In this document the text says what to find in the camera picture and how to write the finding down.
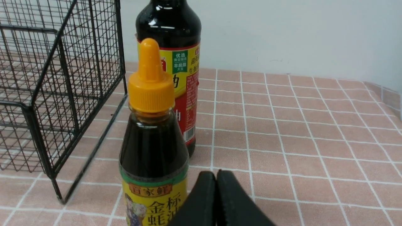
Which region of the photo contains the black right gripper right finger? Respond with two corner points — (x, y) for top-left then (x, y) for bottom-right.
(216, 169), (275, 226)

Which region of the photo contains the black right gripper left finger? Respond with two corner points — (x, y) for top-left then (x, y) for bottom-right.
(168, 171), (216, 226)

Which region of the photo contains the oyster sauce bottle yellow cap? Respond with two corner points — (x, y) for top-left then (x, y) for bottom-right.
(119, 38), (189, 226)

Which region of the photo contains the tall soy sauce bottle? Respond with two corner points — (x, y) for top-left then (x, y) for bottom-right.
(135, 0), (202, 156)

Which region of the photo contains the black wire mesh rack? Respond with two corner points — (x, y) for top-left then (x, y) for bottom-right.
(0, 0), (128, 205)

